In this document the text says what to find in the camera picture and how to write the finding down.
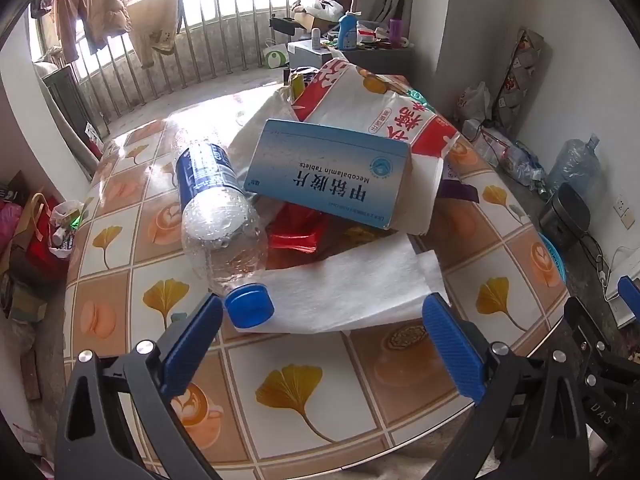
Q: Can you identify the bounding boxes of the dark wooden panel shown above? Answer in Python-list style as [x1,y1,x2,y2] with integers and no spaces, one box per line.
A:
[42,65,111,141]

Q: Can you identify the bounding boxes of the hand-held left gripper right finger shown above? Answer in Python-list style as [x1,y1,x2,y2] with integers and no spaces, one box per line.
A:
[421,292,588,480]

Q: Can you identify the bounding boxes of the white cloth towel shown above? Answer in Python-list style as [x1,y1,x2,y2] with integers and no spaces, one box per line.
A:
[250,232,451,333]

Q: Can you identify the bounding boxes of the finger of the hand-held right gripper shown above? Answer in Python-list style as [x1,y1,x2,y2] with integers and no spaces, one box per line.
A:
[564,296,626,366]
[616,275,640,323]

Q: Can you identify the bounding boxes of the pink hanging jacket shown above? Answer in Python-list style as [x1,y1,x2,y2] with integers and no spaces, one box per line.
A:
[52,0,96,63]

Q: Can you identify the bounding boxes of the purple wrapper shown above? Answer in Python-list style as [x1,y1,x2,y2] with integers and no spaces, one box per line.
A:
[440,180,483,203]

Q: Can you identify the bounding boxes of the clear water jug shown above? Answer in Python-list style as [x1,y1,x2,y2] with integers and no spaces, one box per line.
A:
[545,134,601,201]

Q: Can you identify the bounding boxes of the metal balcony railing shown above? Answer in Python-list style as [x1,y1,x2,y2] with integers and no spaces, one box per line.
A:
[75,0,351,126]

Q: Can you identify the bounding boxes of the blue white medicine box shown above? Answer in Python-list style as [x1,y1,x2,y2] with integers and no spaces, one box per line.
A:
[243,119,414,232]

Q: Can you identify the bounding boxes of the blue detergent bottle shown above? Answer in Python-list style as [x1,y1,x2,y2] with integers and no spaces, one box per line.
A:
[337,11,358,51]

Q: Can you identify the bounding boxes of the grey cabinet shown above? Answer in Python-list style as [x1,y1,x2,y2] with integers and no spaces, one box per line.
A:
[287,40,416,81]

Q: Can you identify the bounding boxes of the red foil wrapper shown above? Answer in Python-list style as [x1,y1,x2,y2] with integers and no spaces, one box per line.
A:
[265,200,328,256]

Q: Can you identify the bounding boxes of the beige pants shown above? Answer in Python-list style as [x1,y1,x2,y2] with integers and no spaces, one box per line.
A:
[127,0,183,70]

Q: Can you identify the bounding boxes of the red white printed sack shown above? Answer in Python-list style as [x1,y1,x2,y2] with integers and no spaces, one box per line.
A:
[290,58,461,236]

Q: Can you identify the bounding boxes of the white paper bag green logo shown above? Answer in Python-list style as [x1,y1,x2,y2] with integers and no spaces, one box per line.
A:
[264,40,291,70]

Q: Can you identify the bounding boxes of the white plastic bag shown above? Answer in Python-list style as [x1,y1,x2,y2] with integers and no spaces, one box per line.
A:
[300,0,346,21]
[452,81,493,123]

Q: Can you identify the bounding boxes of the pile of plastic packaging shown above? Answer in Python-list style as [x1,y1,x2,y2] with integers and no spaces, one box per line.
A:
[462,120,548,191]

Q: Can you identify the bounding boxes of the red tote bag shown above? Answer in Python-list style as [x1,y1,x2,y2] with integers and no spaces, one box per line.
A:
[10,192,66,286]

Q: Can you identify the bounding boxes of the cardboard box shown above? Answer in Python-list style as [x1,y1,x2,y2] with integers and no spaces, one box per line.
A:
[294,10,341,36]

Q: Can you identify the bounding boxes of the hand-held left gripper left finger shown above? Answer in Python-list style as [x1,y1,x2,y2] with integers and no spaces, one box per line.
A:
[54,292,224,480]

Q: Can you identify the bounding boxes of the clear plastic bottle blue label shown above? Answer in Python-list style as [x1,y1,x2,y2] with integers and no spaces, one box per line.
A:
[170,127,277,331]

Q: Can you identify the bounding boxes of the white wall socket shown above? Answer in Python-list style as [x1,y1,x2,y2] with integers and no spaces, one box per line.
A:
[614,195,637,228]

